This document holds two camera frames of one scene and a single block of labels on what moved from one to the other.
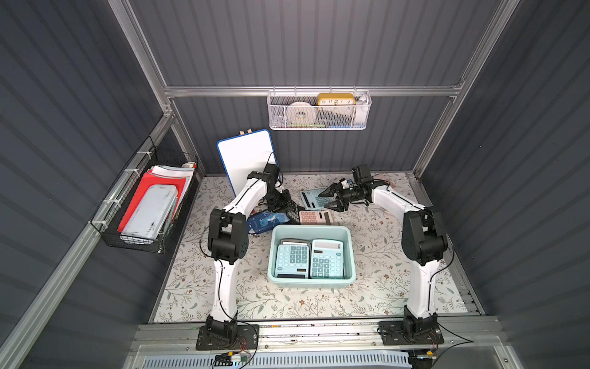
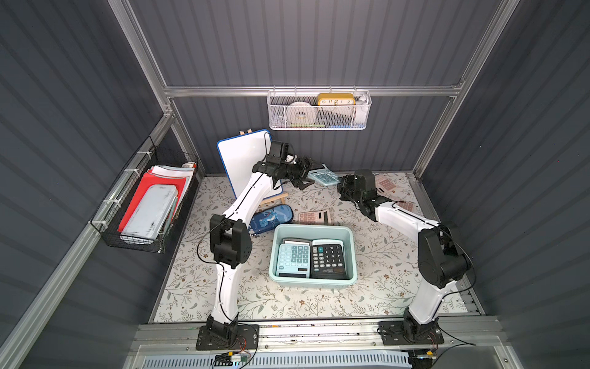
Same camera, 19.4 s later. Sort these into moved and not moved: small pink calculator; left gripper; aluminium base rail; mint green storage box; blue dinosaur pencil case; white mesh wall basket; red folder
Moved: left gripper
Not moved: red folder; mint green storage box; aluminium base rail; small pink calculator; white mesh wall basket; blue dinosaur pencil case
